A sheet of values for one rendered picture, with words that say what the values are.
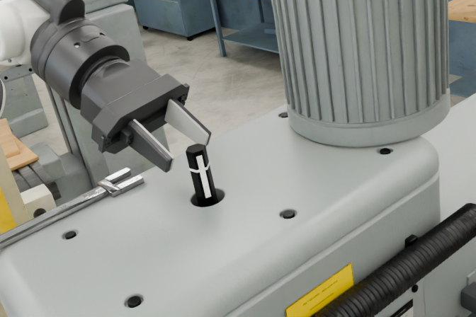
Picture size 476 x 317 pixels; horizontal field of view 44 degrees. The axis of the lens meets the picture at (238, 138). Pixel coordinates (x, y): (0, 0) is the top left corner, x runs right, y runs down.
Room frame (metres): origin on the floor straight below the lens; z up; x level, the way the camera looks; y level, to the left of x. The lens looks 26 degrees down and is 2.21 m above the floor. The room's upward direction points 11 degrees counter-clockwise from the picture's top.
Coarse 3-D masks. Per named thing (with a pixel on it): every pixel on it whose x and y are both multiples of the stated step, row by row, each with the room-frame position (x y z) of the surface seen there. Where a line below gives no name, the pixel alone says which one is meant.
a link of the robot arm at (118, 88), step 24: (72, 48) 0.62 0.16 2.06; (96, 48) 0.61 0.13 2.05; (120, 48) 0.64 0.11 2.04; (48, 72) 0.62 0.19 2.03; (72, 72) 0.60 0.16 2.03; (96, 72) 0.60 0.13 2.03; (120, 72) 0.61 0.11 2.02; (144, 72) 0.62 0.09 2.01; (72, 96) 0.61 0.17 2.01; (96, 96) 0.57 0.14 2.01; (120, 96) 0.58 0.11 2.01; (144, 96) 0.58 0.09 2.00; (168, 96) 0.60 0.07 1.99; (96, 120) 0.55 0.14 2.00; (120, 120) 0.55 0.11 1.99; (144, 120) 0.59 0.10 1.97; (120, 144) 0.56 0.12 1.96
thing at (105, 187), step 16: (112, 176) 0.61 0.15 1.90; (128, 176) 0.62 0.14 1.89; (96, 192) 0.58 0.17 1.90; (112, 192) 0.57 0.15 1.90; (64, 208) 0.56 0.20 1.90; (80, 208) 0.56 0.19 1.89; (32, 224) 0.54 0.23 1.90; (48, 224) 0.54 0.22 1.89; (0, 240) 0.52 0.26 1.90; (16, 240) 0.52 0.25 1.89
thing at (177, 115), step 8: (168, 104) 0.60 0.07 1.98; (176, 104) 0.59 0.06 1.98; (168, 112) 0.60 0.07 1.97; (176, 112) 0.59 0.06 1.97; (184, 112) 0.58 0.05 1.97; (168, 120) 0.60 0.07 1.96; (176, 120) 0.59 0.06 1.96; (184, 120) 0.58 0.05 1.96; (192, 120) 0.58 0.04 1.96; (176, 128) 0.59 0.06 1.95; (184, 128) 0.59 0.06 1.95; (192, 128) 0.58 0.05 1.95; (200, 128) 0.57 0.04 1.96; (192, 136) 0.58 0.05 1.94; (200, 136) 0.57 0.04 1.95; (208, 136) 0.56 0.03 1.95
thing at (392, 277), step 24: (456, 216) 0.53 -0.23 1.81; (408, 240) 0.51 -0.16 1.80; (432, 240) 0.50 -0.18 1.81; (456, 240) 0.51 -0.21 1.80; (384, 264) 0.48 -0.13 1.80; (408, 264) 0.47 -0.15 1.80; (432, 264) 0.48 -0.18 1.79; (360, 288) 0.45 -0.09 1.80; (384, 288) 0.45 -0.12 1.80; (408, 288) 0.46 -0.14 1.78; (336, 312) 0.42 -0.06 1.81; (360, 312) 0.42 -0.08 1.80
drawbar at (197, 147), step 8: (200, 144) 0.54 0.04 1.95; (192, 152) 0.53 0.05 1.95; (200, 152) 0.53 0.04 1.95; (192, 160) 0.53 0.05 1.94; (208, 160) 0.54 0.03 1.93; (192, 168) 0.53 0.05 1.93; (208, 168) 0.53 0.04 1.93; (192, 176) 0.53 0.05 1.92; (208, 176) 0.53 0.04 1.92; (200, 184) 0.53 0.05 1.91; (208, 184) 0.53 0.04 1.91; (200, 192) 0.53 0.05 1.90; (200, 200) 0.53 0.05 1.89; (208, 200) 0.53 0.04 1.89; (216, 200) 0.54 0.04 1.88
